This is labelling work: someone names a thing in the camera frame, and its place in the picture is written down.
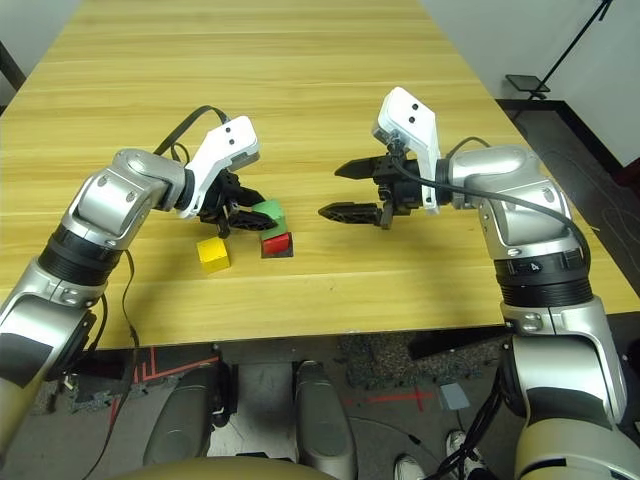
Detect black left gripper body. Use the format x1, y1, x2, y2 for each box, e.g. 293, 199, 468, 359
197, 169, 246, 239

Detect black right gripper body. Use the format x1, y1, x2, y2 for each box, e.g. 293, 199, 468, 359
372, 149, 426, 231

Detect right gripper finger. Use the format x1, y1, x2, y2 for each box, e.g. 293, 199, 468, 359
318, 201, 385, 230
333, 155, 384, 181

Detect green wooden block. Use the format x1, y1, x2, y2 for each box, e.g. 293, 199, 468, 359
251, 199, 289, 242

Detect red wooden block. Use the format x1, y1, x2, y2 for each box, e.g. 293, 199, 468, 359
261, 232, 292, 255

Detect yellow wooden block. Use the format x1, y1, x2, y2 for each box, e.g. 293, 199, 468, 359
196, 236, 232, 274

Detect black square pad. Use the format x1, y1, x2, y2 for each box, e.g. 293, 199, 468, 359
259, 232, 296, 260

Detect speckled black rubber mat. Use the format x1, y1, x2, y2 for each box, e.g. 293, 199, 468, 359
339, 334, 501, 391

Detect black table foot beam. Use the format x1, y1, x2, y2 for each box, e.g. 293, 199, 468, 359
409, 327, 511, 360

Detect black stand with plate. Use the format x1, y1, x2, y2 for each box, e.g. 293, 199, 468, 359
504, 0, 616, 101

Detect red tape lines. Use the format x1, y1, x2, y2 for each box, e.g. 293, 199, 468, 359
134, 347, 221, 381

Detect red tape cross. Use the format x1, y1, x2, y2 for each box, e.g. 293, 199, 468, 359
367, 389, 435, 412

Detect grey foot pedal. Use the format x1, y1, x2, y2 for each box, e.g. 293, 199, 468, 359
438, 382, 471, 411

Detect grey robot left leg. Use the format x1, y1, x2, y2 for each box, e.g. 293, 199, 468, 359
142, 362, 214, 469

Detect grey robot leg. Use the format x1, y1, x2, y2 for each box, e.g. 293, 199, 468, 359
293, 360, 359, 480
142, 362, 214, 469

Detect grey robot right leg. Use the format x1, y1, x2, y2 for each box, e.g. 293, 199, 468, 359
293, 360, 359, 480

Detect tan robot torso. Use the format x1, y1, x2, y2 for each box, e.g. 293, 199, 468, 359
114, 455, 321, 480

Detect white bystander sneaker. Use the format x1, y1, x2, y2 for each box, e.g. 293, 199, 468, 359
446, 429, 484, 471
394, 453, 426, 480

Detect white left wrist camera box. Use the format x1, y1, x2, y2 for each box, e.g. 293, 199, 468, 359
175, 115, 261, 220

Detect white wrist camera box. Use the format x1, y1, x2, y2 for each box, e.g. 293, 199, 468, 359
175, 115, 261, 220
370, 86, 441, 216

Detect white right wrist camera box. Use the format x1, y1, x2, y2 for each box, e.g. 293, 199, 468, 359
370, 86, 441, 216

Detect black left wrist camera cable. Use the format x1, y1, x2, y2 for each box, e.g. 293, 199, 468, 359
152, 104, 231, 161

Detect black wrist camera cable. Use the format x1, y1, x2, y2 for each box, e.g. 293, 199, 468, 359
152, 104, 231, 161
389, 137, 594, 274

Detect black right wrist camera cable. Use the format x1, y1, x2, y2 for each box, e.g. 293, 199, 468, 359
389, 137, 594, 274

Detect thin black left shoulder cable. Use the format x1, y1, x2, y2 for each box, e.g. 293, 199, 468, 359
89, 248, 144, 476

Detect black right shoulder cable bundle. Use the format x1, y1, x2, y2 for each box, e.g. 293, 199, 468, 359
434, 372, 506, 480

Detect wooden side table black frame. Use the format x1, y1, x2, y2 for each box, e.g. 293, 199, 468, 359
0, 40, 27, 117

